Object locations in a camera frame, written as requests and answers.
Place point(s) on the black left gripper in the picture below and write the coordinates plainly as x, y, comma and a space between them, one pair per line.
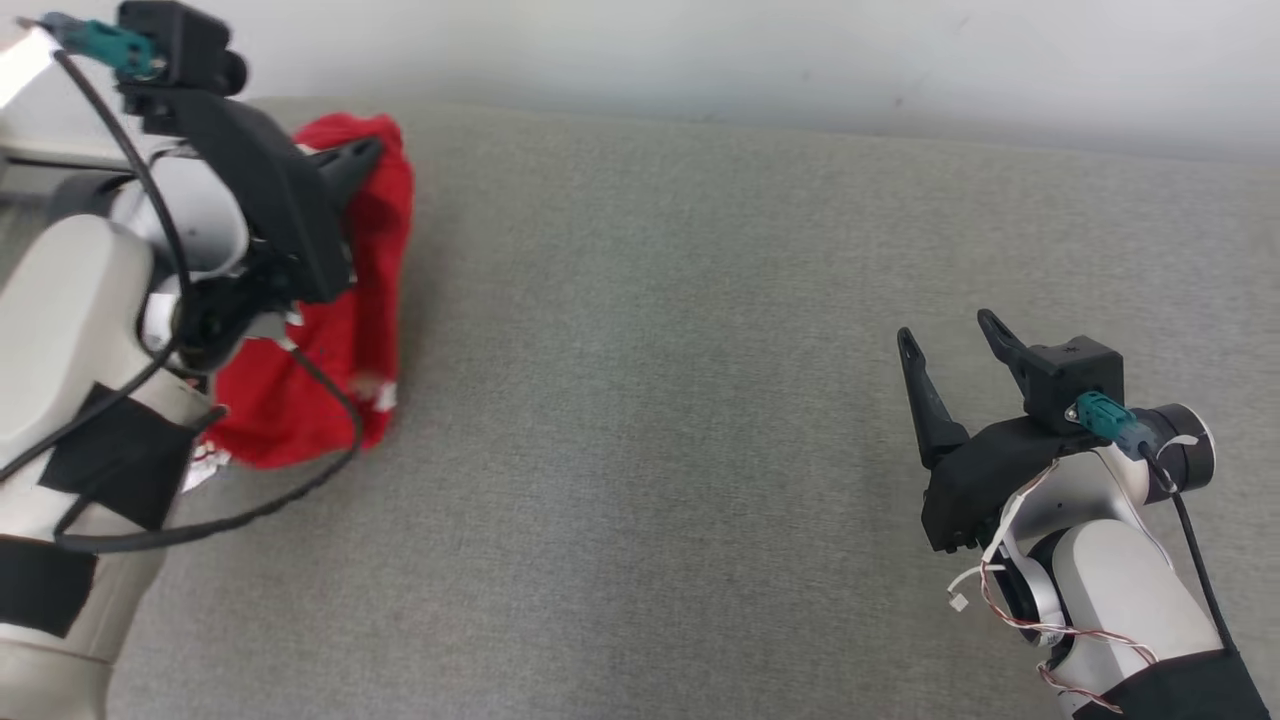
290, 220

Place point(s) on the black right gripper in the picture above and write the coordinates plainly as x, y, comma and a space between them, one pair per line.
975, 490

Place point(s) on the red shorts with white stripe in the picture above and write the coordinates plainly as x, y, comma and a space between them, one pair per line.
385, 230

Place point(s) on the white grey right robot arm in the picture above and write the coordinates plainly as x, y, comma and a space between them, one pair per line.
1130, 580

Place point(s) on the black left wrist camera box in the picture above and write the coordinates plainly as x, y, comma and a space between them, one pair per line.
180, 40

